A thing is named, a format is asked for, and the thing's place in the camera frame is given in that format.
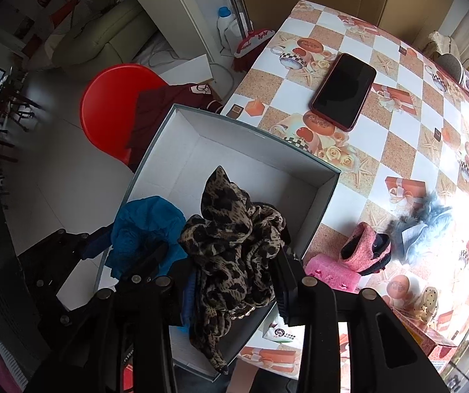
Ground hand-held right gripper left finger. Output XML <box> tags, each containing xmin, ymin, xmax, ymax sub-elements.
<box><xmin>26</xmin><ymin>258</ymin><xmax>197</xmax><ymax>393</ymax></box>

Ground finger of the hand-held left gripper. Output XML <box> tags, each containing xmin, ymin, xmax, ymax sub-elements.
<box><xmin>17</xmin><ymin>227</ymin><xmax>115</xmax><ymax>325</ymax></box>
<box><xmin>116</xmin><ymin>243</ymin><xmax>170</xmax><ymax>289</ymax></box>

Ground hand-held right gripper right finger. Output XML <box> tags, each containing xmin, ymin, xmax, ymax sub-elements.
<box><xmin>274</xmin><ymin>248</ymin><xmax>451</xmax><ymax>393</ymax></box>

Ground teal cloth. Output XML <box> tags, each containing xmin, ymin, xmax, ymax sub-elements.
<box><xmin>107</xmin><ymin>196</ymin><xmax>188</xmax><ymax>279</ymax></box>

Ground leopard print cloth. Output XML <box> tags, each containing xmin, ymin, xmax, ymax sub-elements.
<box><xmin>178</xmin><ymin>166</ymin><xmax>290</xmax><ymax>373</ymax></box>

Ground grey cardboard box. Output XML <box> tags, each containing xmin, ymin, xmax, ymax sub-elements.
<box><xmin>95</xmin><ymin>103</ymin><xmax>341</xmax><ymax>379</ymax></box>

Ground pink sponge block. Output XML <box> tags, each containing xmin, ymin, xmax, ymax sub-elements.
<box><xmin>305</xmin><ymin>254</ymin><xmax>362</xmax><ymax>292</ymax></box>

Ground dark wooden dining set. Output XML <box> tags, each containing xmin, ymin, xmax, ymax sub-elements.
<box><xmin>0</xmin><ymin>69</ymin><xmax>39</xmax><ymax>164</ymax></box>

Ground red patterned box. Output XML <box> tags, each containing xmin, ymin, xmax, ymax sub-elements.
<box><xmin>394</xmin><ymin>309</ymin><xmax>458</xmax><ymax>373</ymax></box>

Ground light blue fluffy cloth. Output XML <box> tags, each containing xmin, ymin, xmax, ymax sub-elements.
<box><xmin>390</xmin><ymin>192</ymin><xmax>454</xmax><ymax>265</ymax></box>

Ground maroon cloth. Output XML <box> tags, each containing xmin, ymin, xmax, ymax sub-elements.
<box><xmin>126</xmin><ymin>83</ymin><xmax>225</xmax><ymax>173</ymax></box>

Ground red plastic stool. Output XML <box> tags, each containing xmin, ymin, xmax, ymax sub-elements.
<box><xmin>80</xmin><ymin>64</ymin><xmax>170</xmax><ymax>164</ymax></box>

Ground checkered printed tablecloth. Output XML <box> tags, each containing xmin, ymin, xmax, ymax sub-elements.
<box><xmin>222</xmin><ymin>0</ymin><xmax>469</xmax><ymax>381</ymax></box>

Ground white flat board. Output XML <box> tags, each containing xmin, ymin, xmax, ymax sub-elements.
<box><xmin>159</xmin><ymin>55</ymin><xmax>215</xmax><ymax>86</ymax></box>

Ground black smartphone red case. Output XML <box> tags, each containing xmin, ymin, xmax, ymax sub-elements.
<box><xmin>310</xmin><ymin>52</ymin><xmax>378</xmax><ymax>132</ymax></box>

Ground cream sofa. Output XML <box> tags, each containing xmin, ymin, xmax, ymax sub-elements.
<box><xmin>52</xmin><ymin>0</ymin><xmax>157</xmax><ymax>68</ymax></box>

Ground red triangular cloth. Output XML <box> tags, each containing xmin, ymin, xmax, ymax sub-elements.
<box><xmin>48</xmin><ymin>0</ymin><xmax>84</xmax><ymax>29</ymax></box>

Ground red mop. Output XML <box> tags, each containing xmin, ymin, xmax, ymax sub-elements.
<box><xmin>234</xmin><ymin>8</ymin><xmax>276</xmax><ymax>60</ymax></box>

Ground white bottle blue cap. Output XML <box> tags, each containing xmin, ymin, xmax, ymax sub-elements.
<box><xmin>217</xmin><ymin>6</ymin><xmax>245</xmax><ymax>52</ymax></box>

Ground white cable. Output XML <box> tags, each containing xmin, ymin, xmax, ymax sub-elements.
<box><xmin>148</xmin><ymin>47</ymin><xmax>182</xmax><ymax>66</ymax></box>

